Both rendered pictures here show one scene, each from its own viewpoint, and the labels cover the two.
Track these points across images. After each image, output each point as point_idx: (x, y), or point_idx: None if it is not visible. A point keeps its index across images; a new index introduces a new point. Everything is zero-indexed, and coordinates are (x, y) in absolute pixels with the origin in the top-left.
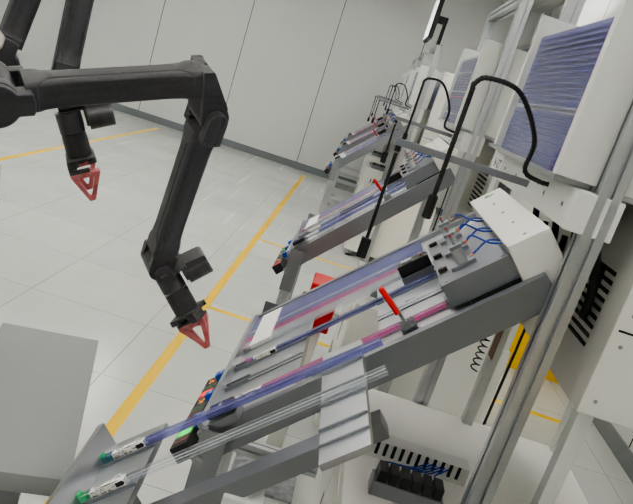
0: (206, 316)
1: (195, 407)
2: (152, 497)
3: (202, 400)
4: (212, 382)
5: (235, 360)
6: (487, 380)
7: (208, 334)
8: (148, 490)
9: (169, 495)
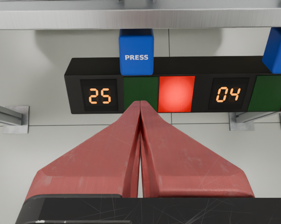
0: (120, 170)
1: (253, 102)
2: (1, 177)
3: (225, 92)
4: (110, 92)
5: (92, 6)
6: None
7: (144, 116)
8: None
9: None
